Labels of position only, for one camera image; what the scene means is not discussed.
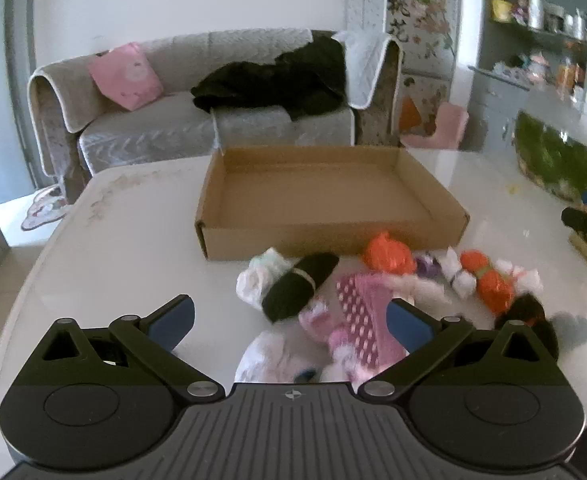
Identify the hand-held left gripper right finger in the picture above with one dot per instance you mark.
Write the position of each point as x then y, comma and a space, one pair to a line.
407, 327

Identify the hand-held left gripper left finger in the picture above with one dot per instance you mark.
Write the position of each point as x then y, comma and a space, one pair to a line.
176, 321

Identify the pink polka dot sock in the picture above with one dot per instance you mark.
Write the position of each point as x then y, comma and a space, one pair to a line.
358, 320

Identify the orange sock roll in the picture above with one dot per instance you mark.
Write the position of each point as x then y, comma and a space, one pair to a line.
493, 285
386, 255

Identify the white and pink sock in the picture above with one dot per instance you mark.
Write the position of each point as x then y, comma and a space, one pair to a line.
526, 277

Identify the white sock roll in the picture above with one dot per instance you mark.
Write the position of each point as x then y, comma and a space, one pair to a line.
256, 280

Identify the white sock with blue toe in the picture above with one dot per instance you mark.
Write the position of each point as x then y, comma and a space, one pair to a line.
268, 360

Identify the black sock with pink cuff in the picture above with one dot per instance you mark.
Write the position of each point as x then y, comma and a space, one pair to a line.
533, 315

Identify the black sock roll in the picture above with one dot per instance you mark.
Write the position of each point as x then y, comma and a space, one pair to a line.
293, 290

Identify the shallow cardboard box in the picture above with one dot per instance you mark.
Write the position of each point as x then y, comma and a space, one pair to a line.
313, 200

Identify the tank with green plants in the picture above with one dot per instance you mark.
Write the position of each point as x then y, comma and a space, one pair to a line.
553, 155

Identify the small white sock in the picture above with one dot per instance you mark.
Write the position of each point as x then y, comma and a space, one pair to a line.
456, 272

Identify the grey sock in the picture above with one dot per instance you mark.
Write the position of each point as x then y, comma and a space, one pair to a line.
573, 330

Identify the grey shelf cabinet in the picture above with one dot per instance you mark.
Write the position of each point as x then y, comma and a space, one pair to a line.
493, 110

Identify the pink chair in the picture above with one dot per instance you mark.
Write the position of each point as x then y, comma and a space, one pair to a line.
448, 125

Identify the grey covered sofa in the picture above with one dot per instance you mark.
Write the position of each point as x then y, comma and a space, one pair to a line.
148, 130

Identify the silver canister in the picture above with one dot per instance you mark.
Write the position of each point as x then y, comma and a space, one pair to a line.
536, 10

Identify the yellow container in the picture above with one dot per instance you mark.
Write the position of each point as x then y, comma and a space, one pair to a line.
501, 10

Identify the pink pillow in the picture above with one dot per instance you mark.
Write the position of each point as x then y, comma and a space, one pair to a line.
123, 77

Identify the refrigerator with floral cover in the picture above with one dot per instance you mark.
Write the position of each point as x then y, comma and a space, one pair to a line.
423, 20

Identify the black cloth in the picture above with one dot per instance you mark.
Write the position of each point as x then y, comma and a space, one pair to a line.
273, 85

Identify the white quilted armrest cover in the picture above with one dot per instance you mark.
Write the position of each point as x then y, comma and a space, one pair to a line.
368, 65

